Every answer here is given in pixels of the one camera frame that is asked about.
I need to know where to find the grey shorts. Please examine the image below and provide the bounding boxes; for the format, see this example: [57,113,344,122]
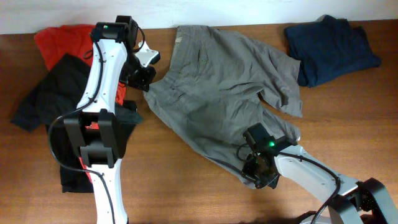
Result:
[144,26,302,177]

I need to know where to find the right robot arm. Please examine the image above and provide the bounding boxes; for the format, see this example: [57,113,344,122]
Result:
[242,123,397,223]

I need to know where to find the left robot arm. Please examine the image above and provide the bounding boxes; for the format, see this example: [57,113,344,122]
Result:
[63,16,160,224]

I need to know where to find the black t-shirt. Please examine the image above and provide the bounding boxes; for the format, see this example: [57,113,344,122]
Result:
[11,54,143,193]

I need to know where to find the red t-shirt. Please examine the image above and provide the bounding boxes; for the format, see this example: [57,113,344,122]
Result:
[34,24,127,184]

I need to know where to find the folded navy blue garment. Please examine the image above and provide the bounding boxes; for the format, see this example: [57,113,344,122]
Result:
[284,15,382,88]

